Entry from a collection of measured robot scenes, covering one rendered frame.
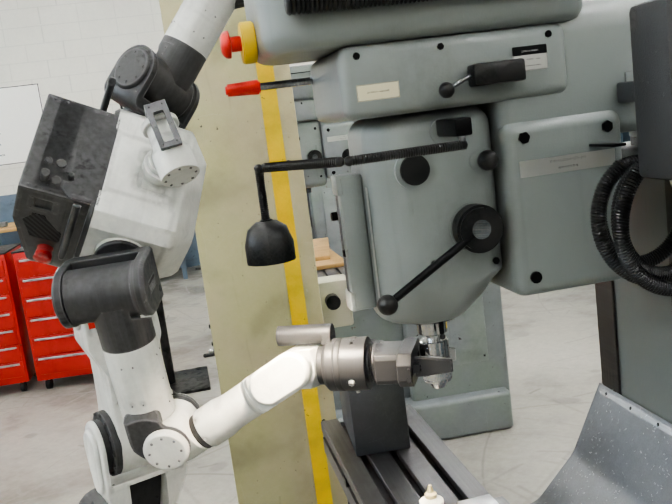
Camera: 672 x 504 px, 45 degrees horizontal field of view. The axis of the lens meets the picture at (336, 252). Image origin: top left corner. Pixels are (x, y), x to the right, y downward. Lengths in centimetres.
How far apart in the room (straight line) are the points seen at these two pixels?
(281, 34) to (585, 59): 44
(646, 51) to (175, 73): 87
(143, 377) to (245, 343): 168
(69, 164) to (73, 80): 888
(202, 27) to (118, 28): 873
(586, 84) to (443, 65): 22
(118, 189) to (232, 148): 156
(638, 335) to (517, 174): 43
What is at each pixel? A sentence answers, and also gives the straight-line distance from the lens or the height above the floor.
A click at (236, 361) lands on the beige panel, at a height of 79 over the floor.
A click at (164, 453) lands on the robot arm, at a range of 142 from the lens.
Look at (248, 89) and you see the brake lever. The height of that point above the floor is 170.
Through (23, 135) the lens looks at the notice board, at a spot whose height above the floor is 187.
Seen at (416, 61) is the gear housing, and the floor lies 170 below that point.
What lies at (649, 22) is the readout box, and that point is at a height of 170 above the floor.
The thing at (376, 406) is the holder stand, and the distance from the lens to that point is 176.
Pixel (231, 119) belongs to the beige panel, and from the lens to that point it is 294.
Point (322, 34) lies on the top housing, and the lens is 111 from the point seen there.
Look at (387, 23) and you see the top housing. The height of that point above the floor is 175.
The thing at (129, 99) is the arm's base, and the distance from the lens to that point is 153.
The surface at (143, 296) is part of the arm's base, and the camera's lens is 130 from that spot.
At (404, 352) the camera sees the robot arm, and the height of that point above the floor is 126.
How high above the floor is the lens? 164
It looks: 10 degrees down
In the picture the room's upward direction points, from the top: 7 degrees counter-clockwise
